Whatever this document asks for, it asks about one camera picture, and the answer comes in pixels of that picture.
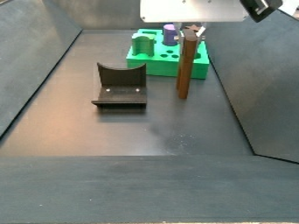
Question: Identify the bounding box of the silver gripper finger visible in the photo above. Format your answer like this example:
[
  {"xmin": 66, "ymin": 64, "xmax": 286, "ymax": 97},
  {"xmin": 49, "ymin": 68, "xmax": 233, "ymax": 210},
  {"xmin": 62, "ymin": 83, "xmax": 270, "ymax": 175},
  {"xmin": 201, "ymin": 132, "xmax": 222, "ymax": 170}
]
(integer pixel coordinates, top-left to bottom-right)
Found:
[
  {"xmin": 174, "ymin": 22, "xmax": 183, "ymax": 41},
  {"xmin": 197, "ymin": 23, "xmax": 207, "ymax": 41}
]

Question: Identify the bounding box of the white gripper body one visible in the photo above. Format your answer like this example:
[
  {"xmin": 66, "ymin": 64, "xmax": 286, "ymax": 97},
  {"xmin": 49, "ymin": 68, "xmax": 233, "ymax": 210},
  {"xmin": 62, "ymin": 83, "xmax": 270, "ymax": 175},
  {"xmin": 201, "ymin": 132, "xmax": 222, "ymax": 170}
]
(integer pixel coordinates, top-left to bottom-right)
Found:
[{"xmin": 141, "ymin": 0, "xmax": 249, "ymax": 23}]

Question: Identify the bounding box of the brown square-circle object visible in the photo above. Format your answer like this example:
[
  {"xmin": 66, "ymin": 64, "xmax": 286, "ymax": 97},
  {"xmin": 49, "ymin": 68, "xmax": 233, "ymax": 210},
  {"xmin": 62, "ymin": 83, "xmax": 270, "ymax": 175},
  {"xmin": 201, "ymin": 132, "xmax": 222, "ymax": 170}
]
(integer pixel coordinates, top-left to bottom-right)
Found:
[{"xmin": 177, "ymin": 29, "xmax": 198, "ymax": 99}]

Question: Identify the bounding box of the black curved fixture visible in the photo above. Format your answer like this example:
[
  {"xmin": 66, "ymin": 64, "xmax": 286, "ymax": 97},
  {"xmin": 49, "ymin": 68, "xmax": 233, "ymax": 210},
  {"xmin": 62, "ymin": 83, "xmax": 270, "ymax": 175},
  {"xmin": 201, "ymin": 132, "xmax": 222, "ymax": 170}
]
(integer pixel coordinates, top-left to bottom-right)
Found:
[{"xmin": 91, "ymin": 63, "xmax": 147, "ymax": 107}]

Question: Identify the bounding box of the purple cylinder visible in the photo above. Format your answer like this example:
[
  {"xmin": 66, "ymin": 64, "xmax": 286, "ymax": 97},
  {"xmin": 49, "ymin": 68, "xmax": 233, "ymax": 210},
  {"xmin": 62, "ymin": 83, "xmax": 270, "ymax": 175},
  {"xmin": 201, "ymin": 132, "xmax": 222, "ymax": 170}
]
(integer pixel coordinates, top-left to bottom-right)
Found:
[{"xmin": 163, "ymin": 24, "xmax": 178, "ymax": 46}]

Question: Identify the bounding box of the brown star peg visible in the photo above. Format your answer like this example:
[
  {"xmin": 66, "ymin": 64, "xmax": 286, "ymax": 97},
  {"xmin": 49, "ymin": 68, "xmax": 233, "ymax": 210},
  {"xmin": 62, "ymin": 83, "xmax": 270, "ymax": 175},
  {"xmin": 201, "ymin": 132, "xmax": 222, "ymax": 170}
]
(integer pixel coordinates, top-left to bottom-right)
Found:
[{"xmin": 185, "ymin": 24, "xmax": 206, "ymax": 33}]

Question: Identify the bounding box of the green arch block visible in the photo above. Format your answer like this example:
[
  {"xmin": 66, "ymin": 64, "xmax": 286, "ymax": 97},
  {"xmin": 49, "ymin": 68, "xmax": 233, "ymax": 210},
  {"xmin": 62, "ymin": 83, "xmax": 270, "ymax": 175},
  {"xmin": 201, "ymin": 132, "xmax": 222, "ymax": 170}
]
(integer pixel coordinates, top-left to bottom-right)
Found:
[{"xmin": 133, "ymin": 33, "xmax": 155, "ymax": 57}]

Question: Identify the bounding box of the green shape-sorter base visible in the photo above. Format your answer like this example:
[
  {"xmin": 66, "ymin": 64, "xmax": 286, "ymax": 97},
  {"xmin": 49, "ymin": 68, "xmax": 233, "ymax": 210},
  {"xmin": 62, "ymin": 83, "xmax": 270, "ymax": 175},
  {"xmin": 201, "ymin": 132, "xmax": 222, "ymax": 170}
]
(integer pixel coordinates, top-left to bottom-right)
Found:
[{"xmin": 126, "ymin": 29, "xmax": 210, "ymax": 80}]

